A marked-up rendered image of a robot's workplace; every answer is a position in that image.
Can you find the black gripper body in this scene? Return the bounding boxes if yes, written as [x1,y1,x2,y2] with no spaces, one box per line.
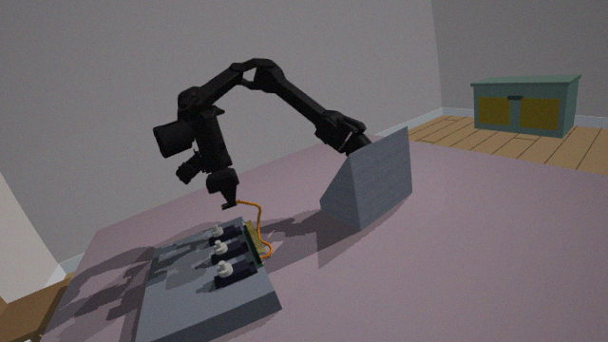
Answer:
[198,138,239,194]

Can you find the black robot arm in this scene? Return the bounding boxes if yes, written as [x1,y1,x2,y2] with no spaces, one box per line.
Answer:
[153,58,372,184]

